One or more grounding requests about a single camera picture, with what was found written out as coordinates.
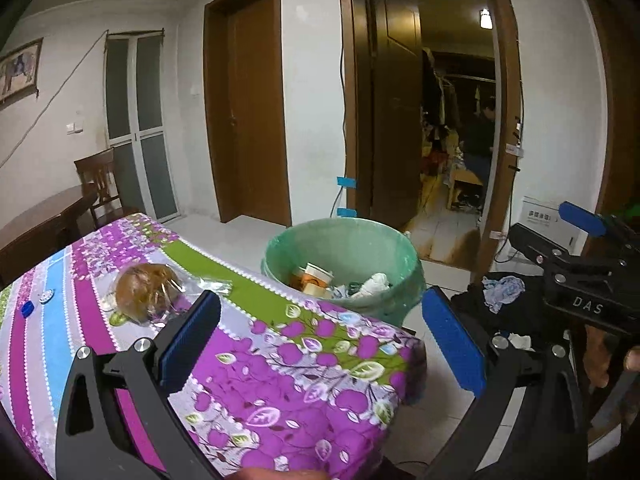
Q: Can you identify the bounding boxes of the left hand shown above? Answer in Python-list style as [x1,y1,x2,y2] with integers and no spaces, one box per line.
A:
[227,467,329,480]

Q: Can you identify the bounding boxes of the open brown doorway frame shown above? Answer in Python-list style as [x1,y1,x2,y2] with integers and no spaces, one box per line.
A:
[341,0,522,274]

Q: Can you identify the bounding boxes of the brown wooden door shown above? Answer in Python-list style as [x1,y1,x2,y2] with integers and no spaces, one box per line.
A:
[203,0,292,226]

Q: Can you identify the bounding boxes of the wall cable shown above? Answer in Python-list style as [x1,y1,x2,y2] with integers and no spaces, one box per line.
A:
[0,30,109,168]

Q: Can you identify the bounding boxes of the wall light switch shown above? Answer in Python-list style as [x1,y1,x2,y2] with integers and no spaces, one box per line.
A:
[66,122,84,134]

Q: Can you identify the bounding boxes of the white round lid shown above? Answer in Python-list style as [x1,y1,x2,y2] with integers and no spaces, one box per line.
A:
[39,289,55,304]

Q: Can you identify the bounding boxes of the blue tape pieces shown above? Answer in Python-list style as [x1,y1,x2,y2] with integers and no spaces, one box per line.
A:
[331,177,357,218]

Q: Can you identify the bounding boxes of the framed wall picture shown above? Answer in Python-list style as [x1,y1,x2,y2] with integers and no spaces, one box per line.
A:
[1,38,43,106]

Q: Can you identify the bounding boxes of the green lined trash bin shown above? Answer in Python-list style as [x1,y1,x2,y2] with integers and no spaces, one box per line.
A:
[260,218,425,326]

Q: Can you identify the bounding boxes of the pile of dark clothes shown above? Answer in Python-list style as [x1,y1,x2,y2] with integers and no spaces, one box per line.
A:
[450,272,564,351]

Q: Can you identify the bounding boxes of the white wall appliance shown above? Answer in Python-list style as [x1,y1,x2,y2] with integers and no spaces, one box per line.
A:
[518,196,587,255]

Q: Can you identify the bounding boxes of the floral purple striped tablecloth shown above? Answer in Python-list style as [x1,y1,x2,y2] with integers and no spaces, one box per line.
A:
[1,214,425,479]

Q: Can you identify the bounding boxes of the blue bottle cap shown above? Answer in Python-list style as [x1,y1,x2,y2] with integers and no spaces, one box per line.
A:
[21,301,35,318]

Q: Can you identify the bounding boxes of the dark wooden dining table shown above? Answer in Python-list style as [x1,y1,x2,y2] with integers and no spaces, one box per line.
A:
[0,183,98,289]

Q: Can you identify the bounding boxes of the brown bun in plastic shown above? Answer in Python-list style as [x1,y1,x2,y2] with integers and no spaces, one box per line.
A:
[114,262,182,324]

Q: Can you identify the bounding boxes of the green yarn tangle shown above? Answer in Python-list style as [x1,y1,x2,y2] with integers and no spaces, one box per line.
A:
[602,203,640,240]

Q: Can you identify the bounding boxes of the right hand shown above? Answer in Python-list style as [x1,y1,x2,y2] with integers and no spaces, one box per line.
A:
[582,325,640,388]

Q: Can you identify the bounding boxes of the wooden chair right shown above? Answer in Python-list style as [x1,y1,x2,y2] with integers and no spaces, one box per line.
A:
[74,148,140,229]

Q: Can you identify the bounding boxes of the glass double door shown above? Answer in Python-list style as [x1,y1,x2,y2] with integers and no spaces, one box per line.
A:
[104,30,179,221]

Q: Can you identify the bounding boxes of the clear plastic wrapper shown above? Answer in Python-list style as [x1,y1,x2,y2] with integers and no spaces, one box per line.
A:
[99,278,232,330]

